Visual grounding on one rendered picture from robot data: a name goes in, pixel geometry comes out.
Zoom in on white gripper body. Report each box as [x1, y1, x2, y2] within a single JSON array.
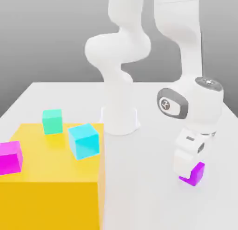
[[173, 147, 199, 180]]

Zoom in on small purple cube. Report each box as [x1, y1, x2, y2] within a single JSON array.
[[178, 161, 205, 187]]

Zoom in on small cyan cube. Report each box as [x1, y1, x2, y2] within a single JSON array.
[[67, 123, 100, 161]]

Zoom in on small green cube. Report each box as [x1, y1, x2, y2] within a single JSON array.
[[41, 109, 64, 136]]

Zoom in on small magenta cube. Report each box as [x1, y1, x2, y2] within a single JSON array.
[[0, 140, 24, 176]]

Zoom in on large yellow box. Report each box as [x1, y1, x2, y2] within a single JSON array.
[[0, 123, 106, 230]]

